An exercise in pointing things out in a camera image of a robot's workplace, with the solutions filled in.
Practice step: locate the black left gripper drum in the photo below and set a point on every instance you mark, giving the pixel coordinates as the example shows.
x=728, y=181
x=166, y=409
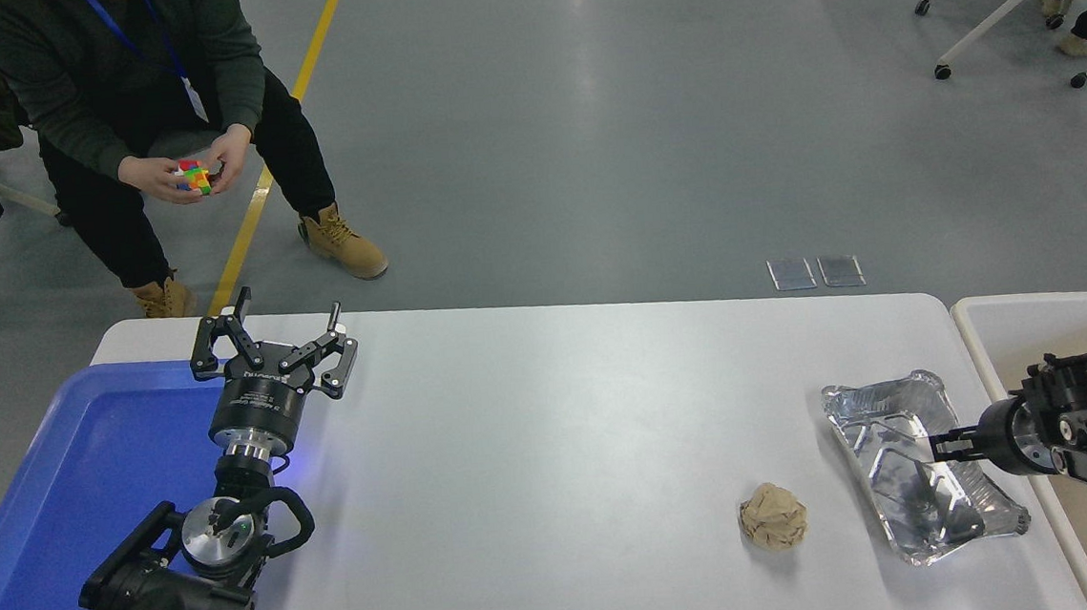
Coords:
x=259, y=411

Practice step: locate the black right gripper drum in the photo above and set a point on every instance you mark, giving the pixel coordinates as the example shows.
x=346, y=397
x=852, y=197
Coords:
x=1004, y=435

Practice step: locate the clear floor plate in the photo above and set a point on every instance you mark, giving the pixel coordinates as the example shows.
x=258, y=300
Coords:
x=792, y=274
x=841, y=271

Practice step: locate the person's left hand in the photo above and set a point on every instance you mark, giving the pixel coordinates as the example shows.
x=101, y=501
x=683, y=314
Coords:
x=229, y=153

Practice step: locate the blue plastic tray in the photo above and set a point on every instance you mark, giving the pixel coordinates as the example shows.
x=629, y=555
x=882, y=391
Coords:
x=88, y=490

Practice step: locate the crumpled tan paper ball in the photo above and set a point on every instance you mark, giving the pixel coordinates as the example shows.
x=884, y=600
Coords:
x=774, y=519

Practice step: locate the person's right hand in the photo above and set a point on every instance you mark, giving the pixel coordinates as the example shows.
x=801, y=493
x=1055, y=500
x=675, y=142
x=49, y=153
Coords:
x=150, y=175

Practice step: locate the rectangular foil tray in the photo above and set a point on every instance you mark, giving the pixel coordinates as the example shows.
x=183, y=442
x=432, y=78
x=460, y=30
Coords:
x=887, y=491

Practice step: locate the large pale bin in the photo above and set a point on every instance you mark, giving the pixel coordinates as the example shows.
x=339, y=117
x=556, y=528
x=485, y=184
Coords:
x=1005, y=340

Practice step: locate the multicoloured puzzle cube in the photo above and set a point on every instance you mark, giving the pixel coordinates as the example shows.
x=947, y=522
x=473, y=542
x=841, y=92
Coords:
x=194, y=176

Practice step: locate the seated person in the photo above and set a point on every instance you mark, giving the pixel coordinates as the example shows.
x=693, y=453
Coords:
x=107, y=77

